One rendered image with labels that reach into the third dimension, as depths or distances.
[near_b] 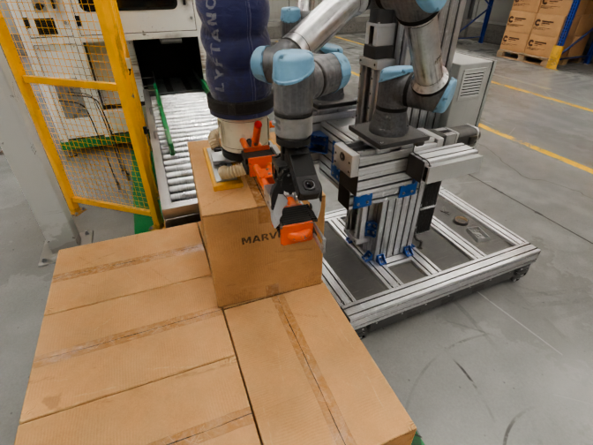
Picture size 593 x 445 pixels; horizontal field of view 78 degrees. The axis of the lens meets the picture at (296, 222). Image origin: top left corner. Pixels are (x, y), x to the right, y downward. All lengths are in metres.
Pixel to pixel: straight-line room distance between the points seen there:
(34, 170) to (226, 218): 1.63
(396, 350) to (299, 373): 0.87
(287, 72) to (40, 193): 2.15
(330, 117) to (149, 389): 1.36
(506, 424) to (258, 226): 1.33
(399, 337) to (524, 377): 0.57
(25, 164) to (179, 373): 1.70
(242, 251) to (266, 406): 0.47
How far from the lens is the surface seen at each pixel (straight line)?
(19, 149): 2.55
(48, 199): 2.67
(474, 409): 1.92
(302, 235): 0.79
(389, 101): 1.41
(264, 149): 1.16
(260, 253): 1.25
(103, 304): 1.54
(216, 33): 1.20
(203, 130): 3.00
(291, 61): 0.68
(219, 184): 1.25
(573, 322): 2.50
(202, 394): 1.19
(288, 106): 0.70
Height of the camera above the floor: 1.55
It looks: 35 degrees down
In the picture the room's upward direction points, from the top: straight up
